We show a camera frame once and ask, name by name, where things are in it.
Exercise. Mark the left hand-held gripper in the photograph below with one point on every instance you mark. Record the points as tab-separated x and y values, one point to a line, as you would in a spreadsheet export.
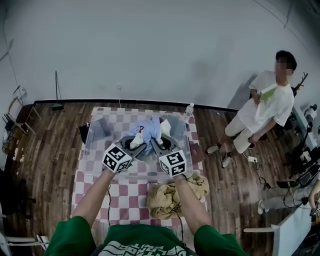
117	160

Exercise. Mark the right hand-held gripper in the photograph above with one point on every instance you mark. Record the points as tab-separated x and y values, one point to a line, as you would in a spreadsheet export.
173	163

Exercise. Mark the white garment clothes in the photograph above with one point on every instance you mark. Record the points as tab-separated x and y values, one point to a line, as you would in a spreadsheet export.
136	141

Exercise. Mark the light blue shirt clothes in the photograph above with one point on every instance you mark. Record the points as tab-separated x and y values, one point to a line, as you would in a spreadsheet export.
150	127

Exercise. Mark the clear plastic basket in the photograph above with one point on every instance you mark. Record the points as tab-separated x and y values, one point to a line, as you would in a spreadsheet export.
100	150

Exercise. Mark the beige clothes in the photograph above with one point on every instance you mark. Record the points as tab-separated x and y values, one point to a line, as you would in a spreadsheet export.
162	197

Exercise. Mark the person's right forearm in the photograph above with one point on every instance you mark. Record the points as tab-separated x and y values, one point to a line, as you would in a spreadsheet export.
192	200

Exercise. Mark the person's left forearm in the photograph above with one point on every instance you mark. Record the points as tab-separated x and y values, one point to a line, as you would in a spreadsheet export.
96	197

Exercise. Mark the brown notebook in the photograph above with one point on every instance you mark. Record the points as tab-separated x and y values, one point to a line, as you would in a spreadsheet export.
197	153

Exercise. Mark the clear plastic water bottle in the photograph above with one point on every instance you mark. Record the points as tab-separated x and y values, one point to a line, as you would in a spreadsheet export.
188	112

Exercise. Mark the red white checkered tablecloth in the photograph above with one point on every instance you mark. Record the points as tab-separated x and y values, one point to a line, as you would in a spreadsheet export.
125	197

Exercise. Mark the black flat folder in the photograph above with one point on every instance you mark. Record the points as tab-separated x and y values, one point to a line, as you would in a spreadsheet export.
83	132

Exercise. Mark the person's green printed t-shirt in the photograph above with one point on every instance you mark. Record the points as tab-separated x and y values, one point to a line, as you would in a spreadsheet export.
140	240

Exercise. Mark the green broom with dustpan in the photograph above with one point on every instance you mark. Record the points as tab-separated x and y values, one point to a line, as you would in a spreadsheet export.
57	106

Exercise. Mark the white power strip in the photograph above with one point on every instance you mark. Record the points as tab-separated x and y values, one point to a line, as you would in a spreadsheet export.
252	158

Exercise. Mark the wooden chair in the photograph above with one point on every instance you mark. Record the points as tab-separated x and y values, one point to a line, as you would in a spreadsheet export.
25	115

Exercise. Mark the white chair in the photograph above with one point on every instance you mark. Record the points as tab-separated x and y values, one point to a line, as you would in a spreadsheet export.
22	240

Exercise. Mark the wooden coat rack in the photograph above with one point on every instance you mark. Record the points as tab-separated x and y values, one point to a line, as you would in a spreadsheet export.
300	85

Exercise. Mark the white table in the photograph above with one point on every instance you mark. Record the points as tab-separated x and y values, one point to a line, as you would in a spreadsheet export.
295	232

